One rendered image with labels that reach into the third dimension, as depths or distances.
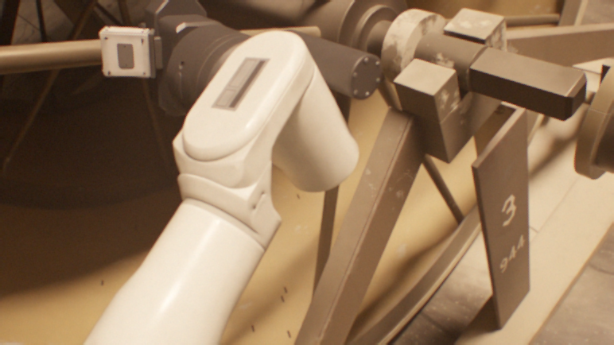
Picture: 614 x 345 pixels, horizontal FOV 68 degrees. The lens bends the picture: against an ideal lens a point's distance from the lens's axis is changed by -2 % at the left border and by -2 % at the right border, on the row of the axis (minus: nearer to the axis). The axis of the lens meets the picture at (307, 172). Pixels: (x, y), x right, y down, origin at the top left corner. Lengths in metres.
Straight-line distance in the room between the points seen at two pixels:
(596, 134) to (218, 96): 0.33
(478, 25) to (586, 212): 0.80
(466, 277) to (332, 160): 1.13
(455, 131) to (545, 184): 1.00
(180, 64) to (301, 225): 1.13
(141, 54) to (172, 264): 0.24
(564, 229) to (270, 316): 0.77
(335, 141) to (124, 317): 0.18
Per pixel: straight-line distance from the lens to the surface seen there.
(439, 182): 1.08
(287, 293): 1.33
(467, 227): 1.30
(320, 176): 0.36
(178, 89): 0.40
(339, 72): 0.34
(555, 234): 1.29
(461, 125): 0.63
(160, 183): 1.80
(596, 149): 0.50
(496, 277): 0.94
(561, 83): 0.54
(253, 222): 0.29
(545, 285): 1.23
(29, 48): 0.50
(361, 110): 1.64
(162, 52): 0.47
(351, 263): 0.64
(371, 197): 0.62
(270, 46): 0.32
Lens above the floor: 1.31
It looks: 46 degrees down
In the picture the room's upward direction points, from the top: 31 degrees counter-clockwise
